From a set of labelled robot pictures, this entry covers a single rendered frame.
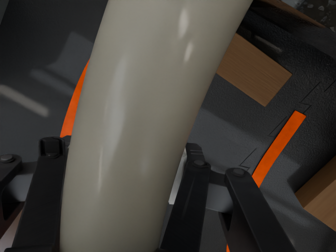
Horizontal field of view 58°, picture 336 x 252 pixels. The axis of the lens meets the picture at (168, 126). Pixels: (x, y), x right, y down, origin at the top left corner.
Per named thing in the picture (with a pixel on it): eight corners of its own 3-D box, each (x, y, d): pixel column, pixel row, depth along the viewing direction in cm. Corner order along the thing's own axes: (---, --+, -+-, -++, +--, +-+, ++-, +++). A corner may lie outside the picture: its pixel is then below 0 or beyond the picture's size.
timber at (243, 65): (181, 44, 95) (181, 49, 84) (204, 10, 91) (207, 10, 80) (255, 96, 100) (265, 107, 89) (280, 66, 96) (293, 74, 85)
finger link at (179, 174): (172, 154, 15) (187, 155, 15) (168, 111, 22) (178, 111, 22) (167, 205, 16) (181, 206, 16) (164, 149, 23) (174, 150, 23)
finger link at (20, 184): (58, 207, 14) (-9, 203, 14) (83, 158, 19) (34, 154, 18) (57, 178, 13) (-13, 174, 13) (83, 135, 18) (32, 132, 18)
